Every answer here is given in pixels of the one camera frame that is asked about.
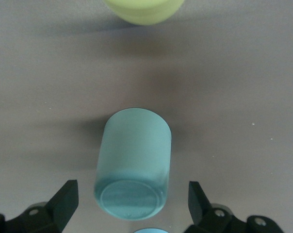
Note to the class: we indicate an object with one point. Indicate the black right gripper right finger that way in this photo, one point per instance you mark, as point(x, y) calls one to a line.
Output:
point(209, 218)

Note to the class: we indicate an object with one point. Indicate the pale green plastic cup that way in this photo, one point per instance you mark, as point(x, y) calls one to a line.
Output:
point(134, 157)

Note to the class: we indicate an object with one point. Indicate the yellow plastic cup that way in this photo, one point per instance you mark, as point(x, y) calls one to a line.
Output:
point(145, 11)

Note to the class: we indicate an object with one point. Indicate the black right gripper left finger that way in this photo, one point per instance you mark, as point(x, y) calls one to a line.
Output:
point(52, 213)

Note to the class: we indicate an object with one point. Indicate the light blue plastic cup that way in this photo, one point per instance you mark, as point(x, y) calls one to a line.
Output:
point(151, 231)

